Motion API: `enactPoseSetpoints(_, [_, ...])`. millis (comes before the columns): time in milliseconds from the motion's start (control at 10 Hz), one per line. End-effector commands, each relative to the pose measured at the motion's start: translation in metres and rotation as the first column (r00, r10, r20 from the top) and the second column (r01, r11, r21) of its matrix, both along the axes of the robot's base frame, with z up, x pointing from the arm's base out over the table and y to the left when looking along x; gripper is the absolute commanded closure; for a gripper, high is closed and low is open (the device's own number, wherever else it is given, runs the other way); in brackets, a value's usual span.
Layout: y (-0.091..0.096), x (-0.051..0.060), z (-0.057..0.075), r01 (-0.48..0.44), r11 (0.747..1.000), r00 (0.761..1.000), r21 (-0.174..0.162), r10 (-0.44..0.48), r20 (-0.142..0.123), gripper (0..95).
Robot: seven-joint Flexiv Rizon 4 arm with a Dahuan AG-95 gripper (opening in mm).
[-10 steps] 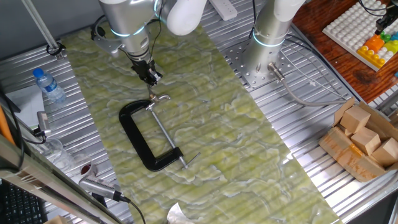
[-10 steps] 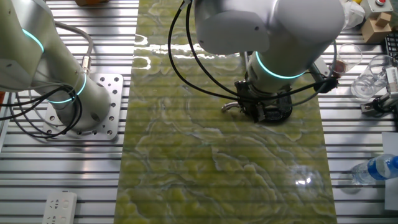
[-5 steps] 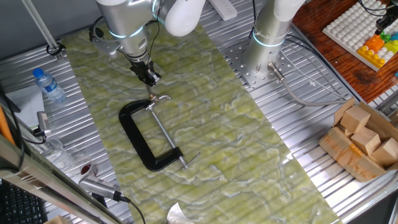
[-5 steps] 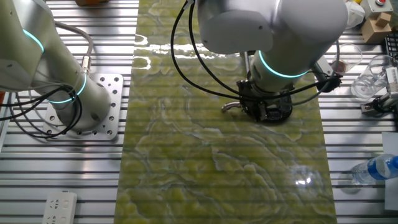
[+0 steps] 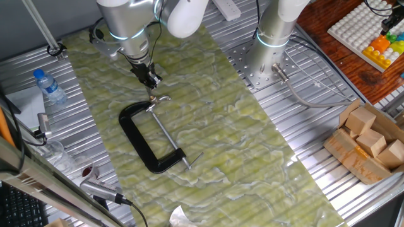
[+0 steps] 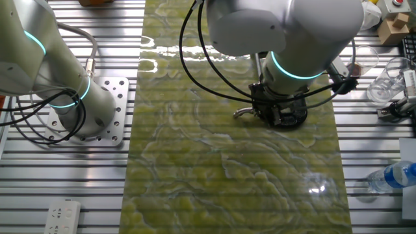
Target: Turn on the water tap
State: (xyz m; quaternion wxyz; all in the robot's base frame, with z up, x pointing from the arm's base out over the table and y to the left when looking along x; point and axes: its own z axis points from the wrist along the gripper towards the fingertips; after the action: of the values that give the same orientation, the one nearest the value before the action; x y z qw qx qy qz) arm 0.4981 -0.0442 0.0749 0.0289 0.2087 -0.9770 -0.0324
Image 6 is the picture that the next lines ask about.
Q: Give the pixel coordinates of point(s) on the green marble pattern mat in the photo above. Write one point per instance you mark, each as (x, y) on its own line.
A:
(211, 169)

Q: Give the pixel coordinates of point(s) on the black keyboard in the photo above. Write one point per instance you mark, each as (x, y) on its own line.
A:
(410, 47)

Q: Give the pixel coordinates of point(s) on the red emergency stop button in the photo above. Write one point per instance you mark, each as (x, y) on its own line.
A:
(397, 4)

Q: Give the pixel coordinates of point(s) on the small cardboard coloured block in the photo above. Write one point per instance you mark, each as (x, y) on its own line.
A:
(400, 20)

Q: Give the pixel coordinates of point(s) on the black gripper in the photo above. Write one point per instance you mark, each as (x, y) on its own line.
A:
(260, 94)

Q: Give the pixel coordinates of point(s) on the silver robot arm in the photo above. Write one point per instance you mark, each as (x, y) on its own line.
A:
(292, 26)

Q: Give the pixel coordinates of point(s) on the large cardboard coloured block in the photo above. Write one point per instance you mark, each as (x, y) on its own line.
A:
(390, 34)

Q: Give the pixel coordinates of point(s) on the clear cup with brown residue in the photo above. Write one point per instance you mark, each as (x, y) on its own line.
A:
(362, 63)

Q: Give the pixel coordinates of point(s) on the plastic water bottle blue label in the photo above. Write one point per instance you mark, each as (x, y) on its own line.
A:
(393, 175)

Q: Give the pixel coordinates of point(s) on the white plastic bag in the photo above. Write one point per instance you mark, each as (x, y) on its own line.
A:
(370, 14)

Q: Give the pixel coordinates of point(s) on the clear plastic cup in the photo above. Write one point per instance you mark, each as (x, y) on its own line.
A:
(386, 84)

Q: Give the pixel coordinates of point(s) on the white power strip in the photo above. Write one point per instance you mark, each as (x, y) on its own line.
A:
(62, 217)

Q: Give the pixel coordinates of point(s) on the small silver water tap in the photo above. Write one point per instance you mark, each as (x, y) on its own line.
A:
(242, 112)

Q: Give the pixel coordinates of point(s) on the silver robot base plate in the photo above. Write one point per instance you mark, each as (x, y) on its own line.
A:
(118, 97)

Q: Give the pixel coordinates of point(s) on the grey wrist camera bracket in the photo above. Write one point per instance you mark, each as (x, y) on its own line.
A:
(339, 70)

